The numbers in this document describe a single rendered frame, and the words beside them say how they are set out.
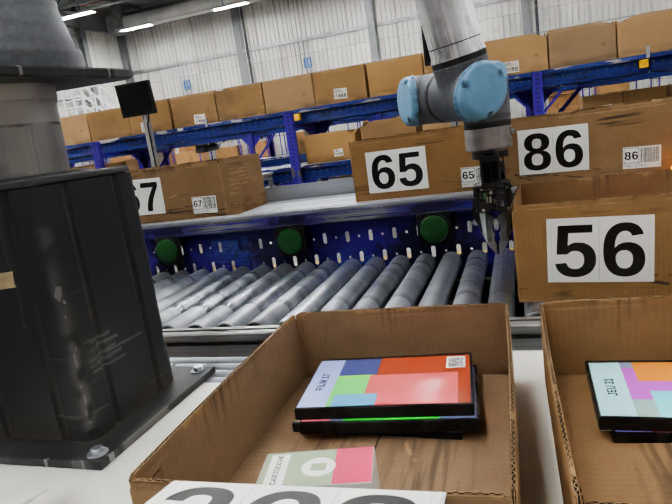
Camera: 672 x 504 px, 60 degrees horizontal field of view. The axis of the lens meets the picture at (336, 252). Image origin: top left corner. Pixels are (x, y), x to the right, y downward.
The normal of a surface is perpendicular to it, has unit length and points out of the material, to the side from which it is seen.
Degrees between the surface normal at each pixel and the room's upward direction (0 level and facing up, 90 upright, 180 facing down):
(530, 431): 0
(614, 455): 1
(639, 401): 0
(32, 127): 93
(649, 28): 90
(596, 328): 90
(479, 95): 97
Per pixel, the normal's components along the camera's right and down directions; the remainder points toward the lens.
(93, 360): 0.95, -0.07
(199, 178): -0.27, 0.23
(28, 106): 0.75, 0.07
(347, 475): -0.14, -0.97
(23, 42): 0.60, -0.23
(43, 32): 0.82, -0.32
